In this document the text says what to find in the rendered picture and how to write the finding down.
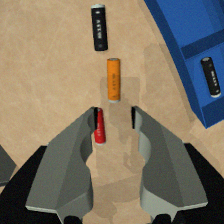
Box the red aa battery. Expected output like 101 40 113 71
94 108 106 145

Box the black aa battery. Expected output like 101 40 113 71
200 57 221 98
91 4 108 51

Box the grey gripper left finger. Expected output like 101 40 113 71
0 106 98 224

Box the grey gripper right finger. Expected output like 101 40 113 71
131 106 224 224

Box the orange aa battery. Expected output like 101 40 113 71
107 58 120 103

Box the blue rack of bins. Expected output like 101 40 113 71
144 0 224 129

